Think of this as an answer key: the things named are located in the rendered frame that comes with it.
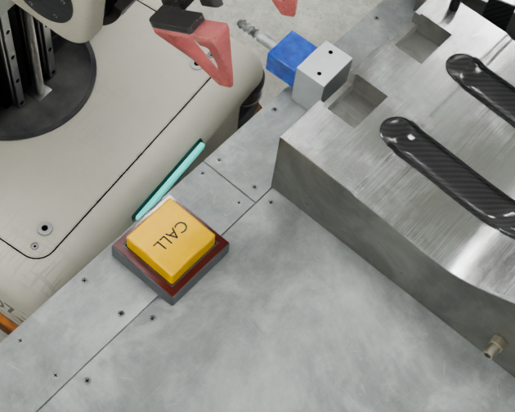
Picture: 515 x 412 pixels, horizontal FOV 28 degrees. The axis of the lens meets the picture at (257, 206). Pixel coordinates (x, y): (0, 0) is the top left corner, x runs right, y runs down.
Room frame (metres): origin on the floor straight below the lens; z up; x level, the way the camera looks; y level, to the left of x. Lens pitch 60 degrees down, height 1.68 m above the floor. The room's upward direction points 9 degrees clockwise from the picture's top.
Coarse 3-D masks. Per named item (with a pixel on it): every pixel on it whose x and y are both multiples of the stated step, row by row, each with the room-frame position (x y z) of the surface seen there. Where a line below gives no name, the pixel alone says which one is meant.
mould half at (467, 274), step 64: (448, 0) 0.75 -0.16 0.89; (384, 64) 0.65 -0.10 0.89; (512, 64) 0.68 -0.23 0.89; (320, 128) 0.56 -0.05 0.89; (448, 128) 0.59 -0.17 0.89; (512, 128) 0.60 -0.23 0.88; (320, 192) 0.51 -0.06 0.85; (384, 192) 0.50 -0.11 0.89; (512, 192) 0.53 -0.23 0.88; (384, 256) 0.47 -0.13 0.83; (448, 256) 0.45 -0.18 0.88; (512, 256) 0.45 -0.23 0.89; (448, 320) 0.42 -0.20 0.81; (512, 320) 0.40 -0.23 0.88
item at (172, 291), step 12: (180, 204) 0.49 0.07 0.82; (132, 228) 0.46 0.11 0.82; (120, 240) 0.44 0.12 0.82; (216, 240) 0.46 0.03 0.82; (120, 252) 0.43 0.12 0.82; (216, 252) 0.45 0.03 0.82; (144, 264) 0.42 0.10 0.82; (204, 264) 0.43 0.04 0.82; (156, 276) 0.41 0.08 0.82; (192, 276) 0.42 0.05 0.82; (168, 288) 0.40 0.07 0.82; (180, 288) 0.41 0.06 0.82
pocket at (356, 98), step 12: (348, 84) 0.63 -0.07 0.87; (360, 84) 0.63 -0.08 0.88; (336, 96) 0.61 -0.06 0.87; (348, 96) 0.62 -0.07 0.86; (360, 96) 0.63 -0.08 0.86; (372, 96) 0.62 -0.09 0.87; (384, 96) 0.61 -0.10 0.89; (336, 108) 0.61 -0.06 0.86; (348, 108) 0.61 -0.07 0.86; (360, 108) 0.61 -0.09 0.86; (372, 108) 0.61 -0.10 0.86; (348, 120) 0.59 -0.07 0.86; (360, 120) 0.60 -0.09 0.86
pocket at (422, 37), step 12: (420, 24) 0.72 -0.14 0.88; (432, 24) 0.71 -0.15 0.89; (396, 36) 0.70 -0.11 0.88; (408, 36) 0.71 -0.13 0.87; (420, 36) 0.72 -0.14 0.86; (432, 36) 0.71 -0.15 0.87; (444, 36) 0.71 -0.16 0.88; (408, 48) 0.70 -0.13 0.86; (420, 48) 0.70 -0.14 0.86; (432, 48) 0.70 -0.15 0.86; (420, 60) 0.68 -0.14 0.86
